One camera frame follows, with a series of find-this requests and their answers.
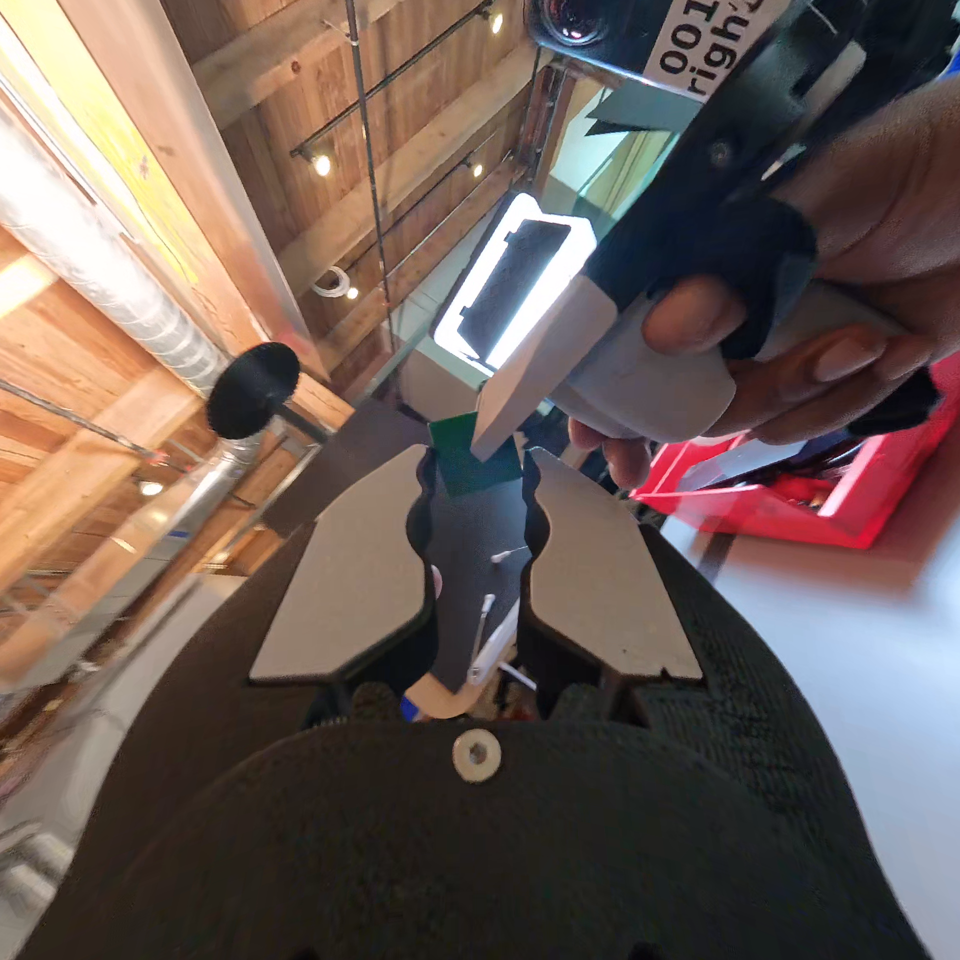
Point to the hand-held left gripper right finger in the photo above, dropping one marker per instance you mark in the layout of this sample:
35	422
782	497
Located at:
607	592

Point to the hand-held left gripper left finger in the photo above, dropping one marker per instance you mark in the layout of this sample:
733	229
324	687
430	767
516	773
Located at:
345	592

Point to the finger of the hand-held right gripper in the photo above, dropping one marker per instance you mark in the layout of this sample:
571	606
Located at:
547	360

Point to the small green block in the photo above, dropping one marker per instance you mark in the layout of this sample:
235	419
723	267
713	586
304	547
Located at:
457	472

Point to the red plastic bin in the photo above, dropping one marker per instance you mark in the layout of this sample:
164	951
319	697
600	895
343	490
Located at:
750	517

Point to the dark metal plate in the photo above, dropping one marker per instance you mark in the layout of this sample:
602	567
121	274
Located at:
742	457

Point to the person's right hand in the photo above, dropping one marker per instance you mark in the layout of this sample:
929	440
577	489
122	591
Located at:
900	225

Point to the studio light panel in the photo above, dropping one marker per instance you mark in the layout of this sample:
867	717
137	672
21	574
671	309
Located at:
525	270

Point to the black flag panel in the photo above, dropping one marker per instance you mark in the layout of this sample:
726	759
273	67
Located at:
652	109

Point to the black wood-framed board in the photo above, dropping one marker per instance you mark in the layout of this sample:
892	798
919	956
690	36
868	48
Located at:
465	540

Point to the black metal pole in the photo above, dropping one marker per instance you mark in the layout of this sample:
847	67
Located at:
366	150

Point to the metal sprinkler pipe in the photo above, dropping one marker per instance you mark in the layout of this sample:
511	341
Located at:
75	418

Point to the silver ventilation duct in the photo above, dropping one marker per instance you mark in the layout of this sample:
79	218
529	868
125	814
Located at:
202	487

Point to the large silver air duct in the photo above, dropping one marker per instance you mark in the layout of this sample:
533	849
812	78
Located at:
112	277

